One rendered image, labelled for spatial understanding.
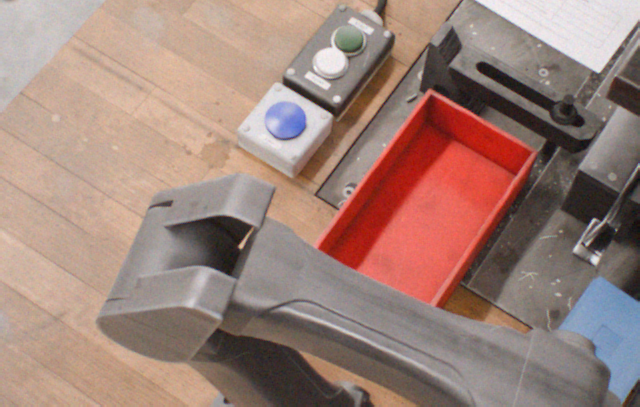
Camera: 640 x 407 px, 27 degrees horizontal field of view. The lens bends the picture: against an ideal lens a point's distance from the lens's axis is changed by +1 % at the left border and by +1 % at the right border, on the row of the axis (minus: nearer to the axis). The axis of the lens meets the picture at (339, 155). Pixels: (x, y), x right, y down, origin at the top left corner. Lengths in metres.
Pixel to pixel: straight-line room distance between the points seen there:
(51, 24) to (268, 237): 1.72
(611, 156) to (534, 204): 0.10
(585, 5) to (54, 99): 0.55
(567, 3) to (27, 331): 0.64
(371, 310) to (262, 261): 0.07
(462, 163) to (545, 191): 0.08
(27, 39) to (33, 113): 1.14
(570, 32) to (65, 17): 1.28
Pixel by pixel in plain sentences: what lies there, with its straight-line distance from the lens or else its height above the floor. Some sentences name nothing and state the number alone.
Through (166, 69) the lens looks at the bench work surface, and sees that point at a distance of 1.35.
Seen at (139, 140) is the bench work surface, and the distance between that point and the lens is 1.31.
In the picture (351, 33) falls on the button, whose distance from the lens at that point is 1.33.
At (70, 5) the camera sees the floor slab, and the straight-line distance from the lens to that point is 2.50.
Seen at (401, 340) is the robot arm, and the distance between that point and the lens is 0.80.
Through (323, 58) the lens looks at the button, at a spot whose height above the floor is 0.94.
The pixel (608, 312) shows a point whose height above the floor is 0.99.
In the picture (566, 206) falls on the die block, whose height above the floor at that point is 0.91.
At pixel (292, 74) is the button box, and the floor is 0.93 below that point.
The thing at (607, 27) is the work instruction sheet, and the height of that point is 0.90.
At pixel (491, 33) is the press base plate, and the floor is 0.90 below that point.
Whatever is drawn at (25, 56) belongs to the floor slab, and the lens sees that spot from 2.45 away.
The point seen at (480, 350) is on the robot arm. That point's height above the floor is 1.29.
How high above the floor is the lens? 2.05
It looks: 62 degrees down
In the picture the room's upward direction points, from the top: 7 degrees clockwise
